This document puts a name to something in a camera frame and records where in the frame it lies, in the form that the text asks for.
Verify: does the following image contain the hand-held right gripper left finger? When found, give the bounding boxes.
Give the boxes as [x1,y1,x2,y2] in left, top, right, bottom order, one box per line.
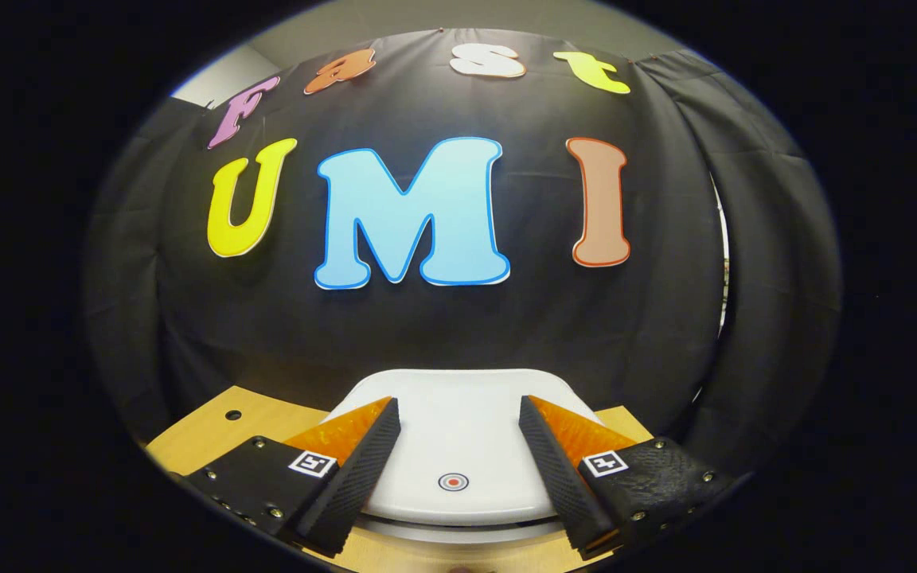
[174,398,401,555]

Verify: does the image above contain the wooden desktop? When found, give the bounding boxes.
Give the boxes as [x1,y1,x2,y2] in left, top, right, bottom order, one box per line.
[146,386,654,573]

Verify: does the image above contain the white desktop garbage bin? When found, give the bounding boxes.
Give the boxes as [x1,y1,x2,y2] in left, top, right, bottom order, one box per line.
[322,368,603,546]

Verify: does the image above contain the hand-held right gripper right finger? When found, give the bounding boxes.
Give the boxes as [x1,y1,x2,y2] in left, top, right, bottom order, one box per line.
[518,396,750,560]

